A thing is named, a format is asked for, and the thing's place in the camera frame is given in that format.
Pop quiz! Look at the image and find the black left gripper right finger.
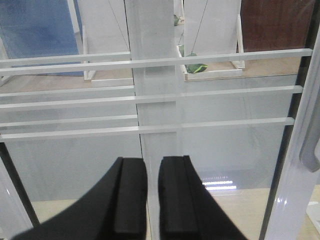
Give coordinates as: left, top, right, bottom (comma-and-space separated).
158, 155, 246, 240

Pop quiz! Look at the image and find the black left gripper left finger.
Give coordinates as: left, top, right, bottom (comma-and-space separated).
14, 157, 148, 240

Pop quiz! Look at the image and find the white sliding glass door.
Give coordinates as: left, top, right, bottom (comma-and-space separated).
0, 31, 320, 240

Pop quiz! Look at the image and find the white fixed glass door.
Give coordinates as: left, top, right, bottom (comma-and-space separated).
0, 0, 179, 240

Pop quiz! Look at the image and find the plywood base platform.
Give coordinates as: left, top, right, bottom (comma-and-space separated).
29, 187, 320, 240

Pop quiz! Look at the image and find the green object on platform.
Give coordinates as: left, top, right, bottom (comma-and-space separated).
185, 63, 208, 74

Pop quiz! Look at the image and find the white panel stand left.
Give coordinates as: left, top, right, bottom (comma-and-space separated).
67, 0, 134, 87

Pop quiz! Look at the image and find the white panel stand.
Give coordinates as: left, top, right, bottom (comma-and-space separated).
67, 0, 134, 87
174, 0, 246, 81

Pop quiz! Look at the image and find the white panel stand right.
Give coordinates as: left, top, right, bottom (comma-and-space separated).
174, 0, 246, 81

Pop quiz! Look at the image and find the blue panel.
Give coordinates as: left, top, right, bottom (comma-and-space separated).
0, 0, 85, 77

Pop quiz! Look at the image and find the brown wooden panel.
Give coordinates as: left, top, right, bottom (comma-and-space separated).
240, 0, 316, 52

